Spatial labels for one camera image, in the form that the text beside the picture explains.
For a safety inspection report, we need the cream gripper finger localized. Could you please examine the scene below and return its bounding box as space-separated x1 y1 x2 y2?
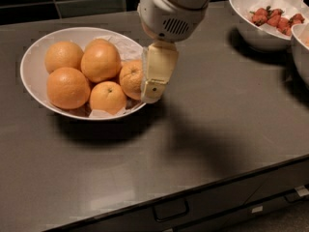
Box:
141 41 179 103

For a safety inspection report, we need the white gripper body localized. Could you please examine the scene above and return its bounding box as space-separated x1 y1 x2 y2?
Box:
137 0 207 43

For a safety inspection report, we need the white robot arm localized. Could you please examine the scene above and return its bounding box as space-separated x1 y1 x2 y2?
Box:
137 0 210 103

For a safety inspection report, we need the white bowl with strawberries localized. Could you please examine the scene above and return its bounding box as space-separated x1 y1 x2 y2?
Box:
229 0 309 52

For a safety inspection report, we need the white bowl with oranges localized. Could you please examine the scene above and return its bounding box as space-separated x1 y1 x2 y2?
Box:
19 26 153 121

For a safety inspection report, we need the white bowl far right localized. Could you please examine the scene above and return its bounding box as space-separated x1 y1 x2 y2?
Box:
291 24 309 89

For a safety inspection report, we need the small orange front centre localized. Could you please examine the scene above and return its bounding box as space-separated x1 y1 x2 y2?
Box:
89 81 126 115

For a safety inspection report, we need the red strawberries pile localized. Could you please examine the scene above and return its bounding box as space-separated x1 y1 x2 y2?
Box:
250 6 305 36

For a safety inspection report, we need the dark drawer front with handle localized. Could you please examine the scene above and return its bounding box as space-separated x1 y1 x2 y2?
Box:
45 156 309 232

